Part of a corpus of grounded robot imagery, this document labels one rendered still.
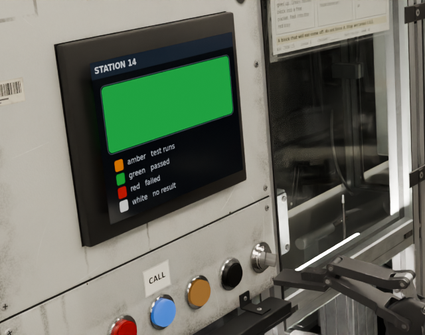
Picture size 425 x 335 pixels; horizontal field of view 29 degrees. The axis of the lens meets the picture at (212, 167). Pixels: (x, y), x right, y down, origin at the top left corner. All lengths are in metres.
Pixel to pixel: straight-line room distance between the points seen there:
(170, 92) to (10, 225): 0.22
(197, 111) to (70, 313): 0.25
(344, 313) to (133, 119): 0.92
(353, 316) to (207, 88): 0.84
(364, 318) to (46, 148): 1.02
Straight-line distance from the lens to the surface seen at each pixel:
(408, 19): 1.35
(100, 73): 0.80
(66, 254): 0.83
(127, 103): 0.83
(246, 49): 1.00
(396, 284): 0.95
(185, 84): 0.88
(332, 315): 1.68
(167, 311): 0.93
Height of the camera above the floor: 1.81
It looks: 15 degrees down
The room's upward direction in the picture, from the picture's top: 5 degrees counter-clockwise
